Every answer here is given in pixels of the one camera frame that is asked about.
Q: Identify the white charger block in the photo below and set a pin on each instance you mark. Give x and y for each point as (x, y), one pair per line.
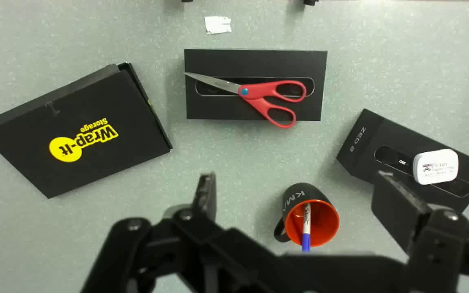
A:
(435, 167)

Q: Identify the black ZED 2 box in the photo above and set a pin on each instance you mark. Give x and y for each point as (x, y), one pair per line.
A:
(249, 68)

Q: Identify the black camera box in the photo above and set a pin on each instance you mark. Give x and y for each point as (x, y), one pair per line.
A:
(376, 144)

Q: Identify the white tape piece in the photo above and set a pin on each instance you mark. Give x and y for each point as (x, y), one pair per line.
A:
(216, 25)

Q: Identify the black cup red inside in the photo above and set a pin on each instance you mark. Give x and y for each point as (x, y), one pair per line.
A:
(324, 217)

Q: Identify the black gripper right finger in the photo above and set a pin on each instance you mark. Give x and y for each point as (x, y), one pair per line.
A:
(397, 209)

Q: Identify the red handled scissors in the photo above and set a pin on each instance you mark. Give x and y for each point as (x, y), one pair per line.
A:
(256, 95)

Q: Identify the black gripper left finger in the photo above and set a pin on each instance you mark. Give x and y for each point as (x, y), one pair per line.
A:
(203, 203)

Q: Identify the blue and white pen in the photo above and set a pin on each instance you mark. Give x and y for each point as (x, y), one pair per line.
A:
(306, 229)

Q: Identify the black Wrap-It storage pouch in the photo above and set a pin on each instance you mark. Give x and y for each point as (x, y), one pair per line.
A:
(81, 133)

